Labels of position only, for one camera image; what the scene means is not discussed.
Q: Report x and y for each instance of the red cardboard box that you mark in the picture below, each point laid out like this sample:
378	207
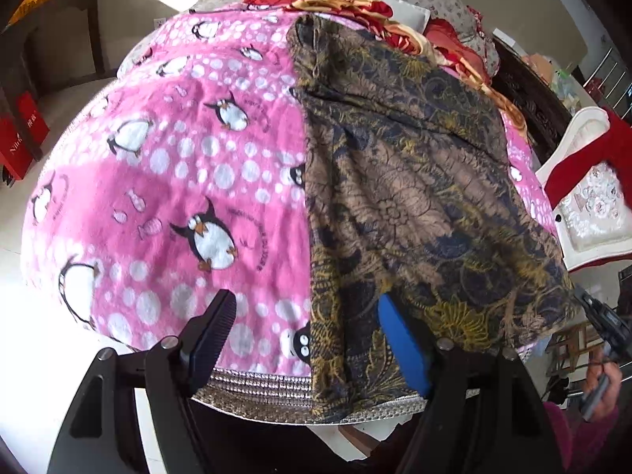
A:
32	118
15	153

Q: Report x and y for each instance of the brown navy floral shirt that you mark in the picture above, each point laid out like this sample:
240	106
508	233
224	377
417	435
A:
419	182

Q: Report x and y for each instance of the dark wooden desk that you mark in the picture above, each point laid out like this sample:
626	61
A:
64	24

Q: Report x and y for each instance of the white pillow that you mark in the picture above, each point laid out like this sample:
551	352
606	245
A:
412	12

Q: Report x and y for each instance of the metal rack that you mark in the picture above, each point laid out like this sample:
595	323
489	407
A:
612	69

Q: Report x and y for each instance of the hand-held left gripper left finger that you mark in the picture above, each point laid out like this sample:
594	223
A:
212	338

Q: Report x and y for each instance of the person's right hand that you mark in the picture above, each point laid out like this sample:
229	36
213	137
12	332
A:
614	387

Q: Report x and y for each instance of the wooden stool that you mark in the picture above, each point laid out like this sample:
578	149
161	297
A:
568	350

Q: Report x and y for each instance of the dark carved wooden cabinet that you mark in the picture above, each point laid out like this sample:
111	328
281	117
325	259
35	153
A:
533	108

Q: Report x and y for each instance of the white chair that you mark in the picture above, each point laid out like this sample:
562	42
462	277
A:
587	118

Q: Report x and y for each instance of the pink penguin blanket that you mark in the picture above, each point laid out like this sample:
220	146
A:
173	158

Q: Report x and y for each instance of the white floral chair cushion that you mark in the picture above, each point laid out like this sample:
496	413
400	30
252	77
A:
597	207

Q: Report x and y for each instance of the person's right forearm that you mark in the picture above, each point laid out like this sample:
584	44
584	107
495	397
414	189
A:
577	444

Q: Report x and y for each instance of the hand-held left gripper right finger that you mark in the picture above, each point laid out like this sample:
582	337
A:
402	348

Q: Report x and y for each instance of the red gold satin blanket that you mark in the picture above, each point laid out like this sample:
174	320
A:
360	10

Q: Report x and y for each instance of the red cloth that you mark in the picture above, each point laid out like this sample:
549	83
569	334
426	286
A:
587	163

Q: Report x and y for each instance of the bed with sparkly trim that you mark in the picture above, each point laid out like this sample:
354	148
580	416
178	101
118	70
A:
256	385

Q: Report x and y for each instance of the pile of plastic bags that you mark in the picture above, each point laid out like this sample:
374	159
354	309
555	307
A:
563	84

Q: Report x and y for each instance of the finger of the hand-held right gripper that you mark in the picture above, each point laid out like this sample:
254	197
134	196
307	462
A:
590	303

